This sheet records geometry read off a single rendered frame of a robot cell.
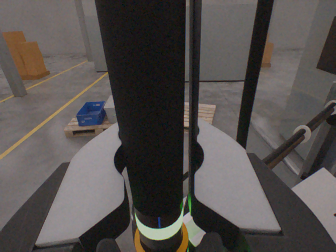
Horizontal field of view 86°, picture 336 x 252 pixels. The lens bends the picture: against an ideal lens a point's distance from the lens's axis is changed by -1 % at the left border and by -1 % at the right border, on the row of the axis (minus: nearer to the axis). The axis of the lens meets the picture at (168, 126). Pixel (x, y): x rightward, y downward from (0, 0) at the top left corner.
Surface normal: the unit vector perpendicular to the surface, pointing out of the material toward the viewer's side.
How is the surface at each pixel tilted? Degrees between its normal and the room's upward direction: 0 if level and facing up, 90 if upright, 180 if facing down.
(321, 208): 50
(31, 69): 90
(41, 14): 90
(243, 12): 90
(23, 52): 90
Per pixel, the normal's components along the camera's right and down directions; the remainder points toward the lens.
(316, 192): -0.78, -0.52
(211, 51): -0.04, 0.51
